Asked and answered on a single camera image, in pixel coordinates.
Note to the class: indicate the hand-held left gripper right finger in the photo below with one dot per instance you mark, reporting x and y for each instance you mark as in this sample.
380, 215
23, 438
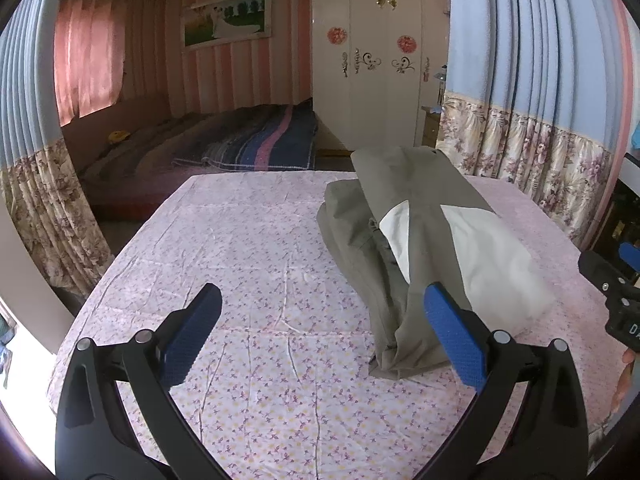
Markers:
455, 340

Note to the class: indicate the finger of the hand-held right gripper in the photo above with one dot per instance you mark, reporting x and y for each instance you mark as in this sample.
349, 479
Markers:
597, 267
629, 252

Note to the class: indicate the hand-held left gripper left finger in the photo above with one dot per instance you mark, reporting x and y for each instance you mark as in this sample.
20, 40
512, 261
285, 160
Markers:
192, 335

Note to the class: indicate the olive and white jacket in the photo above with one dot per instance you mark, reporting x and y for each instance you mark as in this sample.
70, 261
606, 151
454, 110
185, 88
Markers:
400, 270

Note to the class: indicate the person's right hand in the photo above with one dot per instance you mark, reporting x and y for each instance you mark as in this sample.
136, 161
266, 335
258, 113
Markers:
627, 380

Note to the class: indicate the pink floral tablecloth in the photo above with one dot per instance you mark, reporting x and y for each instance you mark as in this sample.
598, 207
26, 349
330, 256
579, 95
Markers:
250, 260

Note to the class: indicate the blue cloth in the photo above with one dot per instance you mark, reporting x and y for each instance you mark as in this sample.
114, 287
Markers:
636, 137

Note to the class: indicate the brown bed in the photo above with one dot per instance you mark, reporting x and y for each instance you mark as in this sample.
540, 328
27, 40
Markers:
140, 150

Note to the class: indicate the striped blue pink blanket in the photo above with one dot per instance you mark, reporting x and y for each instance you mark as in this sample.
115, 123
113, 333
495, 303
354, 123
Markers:
260, 135

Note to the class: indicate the small yellow toy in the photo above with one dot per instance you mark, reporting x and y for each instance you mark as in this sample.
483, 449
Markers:
119, 136

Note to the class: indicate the wooden nightstand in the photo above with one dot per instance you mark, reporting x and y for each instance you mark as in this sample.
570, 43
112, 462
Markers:
430, 127

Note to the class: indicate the blue floral curtain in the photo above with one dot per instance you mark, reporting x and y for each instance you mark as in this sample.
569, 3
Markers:
35, 110
525, 60

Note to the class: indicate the white wardrobe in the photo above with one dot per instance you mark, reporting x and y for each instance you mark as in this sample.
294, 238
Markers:
380, 105

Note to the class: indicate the pink curtain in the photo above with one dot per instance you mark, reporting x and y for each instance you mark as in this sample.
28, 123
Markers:
85, 60

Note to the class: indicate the framed wall picture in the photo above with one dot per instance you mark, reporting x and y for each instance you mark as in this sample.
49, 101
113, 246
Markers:
225, 20

